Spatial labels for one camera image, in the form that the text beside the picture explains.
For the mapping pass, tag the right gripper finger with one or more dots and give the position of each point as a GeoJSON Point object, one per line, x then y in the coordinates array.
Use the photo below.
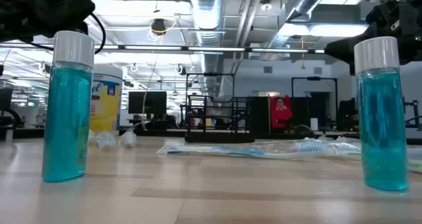
{"type": "Point", "coordinates": [346, 49]}

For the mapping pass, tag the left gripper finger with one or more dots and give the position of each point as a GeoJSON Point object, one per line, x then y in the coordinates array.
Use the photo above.
{"type": "Point", "coordinates": [79, 10]}

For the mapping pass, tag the teal mouthwash bottle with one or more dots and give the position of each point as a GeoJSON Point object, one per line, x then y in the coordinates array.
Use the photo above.
{"type": "Point", "coordinates": [382, 128]}
{"type": "Point", "coordinates": [67, 118]}

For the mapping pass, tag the white toothbrush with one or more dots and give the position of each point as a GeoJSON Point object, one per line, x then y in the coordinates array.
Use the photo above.
{"type": "Point", "coordinates": [128, 139]}

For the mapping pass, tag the white cup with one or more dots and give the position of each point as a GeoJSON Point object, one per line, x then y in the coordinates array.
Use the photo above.
{"type": "Point", "coordinates": [314, 124]}

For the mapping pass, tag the black stand with screen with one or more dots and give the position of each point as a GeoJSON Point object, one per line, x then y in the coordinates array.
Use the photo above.
{"type": "Point", "coordinates": [414, 107]}

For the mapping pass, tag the round ceiling fixture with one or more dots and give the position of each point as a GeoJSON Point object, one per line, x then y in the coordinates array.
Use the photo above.
{"type": "Point", "coordinates": [266, 6]}

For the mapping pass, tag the dark screen on stand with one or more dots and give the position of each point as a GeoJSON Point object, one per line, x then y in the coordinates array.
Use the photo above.
{"type": "Point", "coordinates": [5, 99]}

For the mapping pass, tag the person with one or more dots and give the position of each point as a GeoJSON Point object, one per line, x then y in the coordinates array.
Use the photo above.
{"type": "Point", "coordinates": [280, 113]}

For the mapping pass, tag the yellow disinfectant wipes canister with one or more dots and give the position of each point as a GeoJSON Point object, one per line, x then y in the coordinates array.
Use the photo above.
{"type": "Point", "coordinates": [107, 108]}

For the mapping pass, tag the black partition panel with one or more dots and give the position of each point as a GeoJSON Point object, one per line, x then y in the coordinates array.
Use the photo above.
{"type": "Point", "coordinates": [258, 115]}

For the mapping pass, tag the black computer monitor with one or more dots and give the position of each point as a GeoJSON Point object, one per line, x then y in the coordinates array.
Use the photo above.
{"type": "Point", "coordinates": [147, 102]}

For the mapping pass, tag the long ceiling light bar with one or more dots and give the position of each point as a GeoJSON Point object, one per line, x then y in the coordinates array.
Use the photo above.
{"type": "Point", "coordinates": [214, 48]}

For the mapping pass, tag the black gantry frame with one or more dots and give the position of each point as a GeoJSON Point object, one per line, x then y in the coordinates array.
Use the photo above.
{"type": "Point", "coordinates": [313, 78]}

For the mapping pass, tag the ribbed silver air duct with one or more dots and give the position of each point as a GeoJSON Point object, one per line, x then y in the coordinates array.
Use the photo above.
{"type": "Point", "coordinates": [207, 16]}

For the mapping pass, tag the black aluminium table frame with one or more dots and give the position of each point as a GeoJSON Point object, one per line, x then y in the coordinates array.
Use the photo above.
{"type": "Point", "coordinates": [158, 132]}

